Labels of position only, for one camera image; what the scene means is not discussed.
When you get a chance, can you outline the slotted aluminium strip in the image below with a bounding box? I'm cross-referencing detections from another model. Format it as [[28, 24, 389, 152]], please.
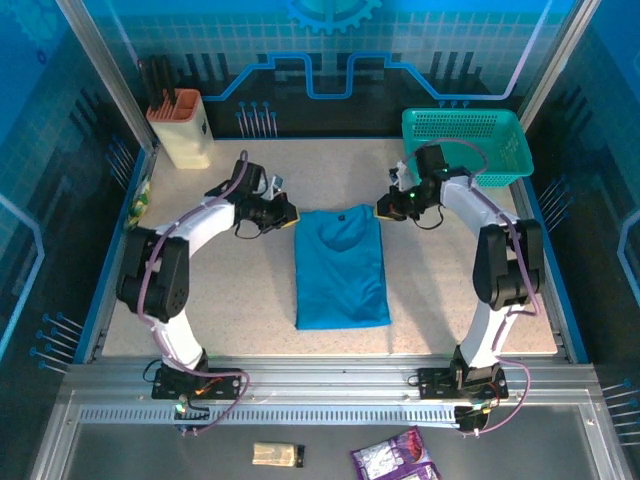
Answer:
[[77, 404, 464, 427]]

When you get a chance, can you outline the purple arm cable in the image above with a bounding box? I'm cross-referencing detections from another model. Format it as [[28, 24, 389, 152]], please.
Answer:
[[403, 138, 544, 437], [138, 149, 252, 437]]

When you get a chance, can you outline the cream utensil holder orange rim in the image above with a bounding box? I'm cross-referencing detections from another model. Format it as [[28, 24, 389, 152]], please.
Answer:
[[145, 89, 216, 170]]

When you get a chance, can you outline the blue t-shirt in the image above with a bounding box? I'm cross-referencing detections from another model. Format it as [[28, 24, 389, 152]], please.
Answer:
[[293, 203, 393, 332]]

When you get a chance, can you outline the black utensil handle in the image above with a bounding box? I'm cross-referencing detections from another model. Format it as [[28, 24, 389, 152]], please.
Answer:
[[148, 56, 169, 109], [158, 55, 179, 104], [136, 58, 157, 112]]

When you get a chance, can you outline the teal plastic mesh basket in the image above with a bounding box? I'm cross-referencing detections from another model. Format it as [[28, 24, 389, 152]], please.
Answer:
[[401, 107, 534, 189]]

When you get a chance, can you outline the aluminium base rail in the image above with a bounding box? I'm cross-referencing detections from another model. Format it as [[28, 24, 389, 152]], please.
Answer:
[[64, 354, 601, 404]]

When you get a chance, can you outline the thin black left gripper cable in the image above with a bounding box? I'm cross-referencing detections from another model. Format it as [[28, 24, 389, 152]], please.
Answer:
[[233, 221, 275, 241]]

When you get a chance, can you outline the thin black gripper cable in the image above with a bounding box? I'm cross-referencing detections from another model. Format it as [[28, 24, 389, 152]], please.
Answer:
[[411, 202, 447, 232], [233, 221, 275, 241]]

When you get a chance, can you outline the purple snack bag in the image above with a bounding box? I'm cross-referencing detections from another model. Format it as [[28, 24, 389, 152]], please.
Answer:
[[349, 426, 444, 480]]

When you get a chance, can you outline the thin black right gripper cable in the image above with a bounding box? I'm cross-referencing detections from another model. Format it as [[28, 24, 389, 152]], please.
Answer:
[[411, 202, 447, 232]]

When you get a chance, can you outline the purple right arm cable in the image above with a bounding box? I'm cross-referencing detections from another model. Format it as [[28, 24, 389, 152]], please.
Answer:
[[403, 138, 544, 437]]

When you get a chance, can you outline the green yellow packet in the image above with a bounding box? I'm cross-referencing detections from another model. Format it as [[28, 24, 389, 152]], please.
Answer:
[[123, 172, 153, 231]]

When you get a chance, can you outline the beige wrapped packet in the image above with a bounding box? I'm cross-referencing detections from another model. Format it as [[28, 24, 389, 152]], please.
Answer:
[[251, 441, 306, 470]]

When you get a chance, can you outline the aluminium frame post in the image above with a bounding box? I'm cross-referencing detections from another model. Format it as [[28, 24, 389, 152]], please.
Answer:
[[513, 0, 602, 137], [53, 0, 162, 154]]

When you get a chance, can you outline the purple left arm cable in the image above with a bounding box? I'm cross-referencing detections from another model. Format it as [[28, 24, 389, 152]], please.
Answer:
[[138, 149, 252, 437]]

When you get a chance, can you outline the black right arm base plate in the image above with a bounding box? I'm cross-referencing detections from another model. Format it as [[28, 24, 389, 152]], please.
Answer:
[[416, 367, 509, 402]]

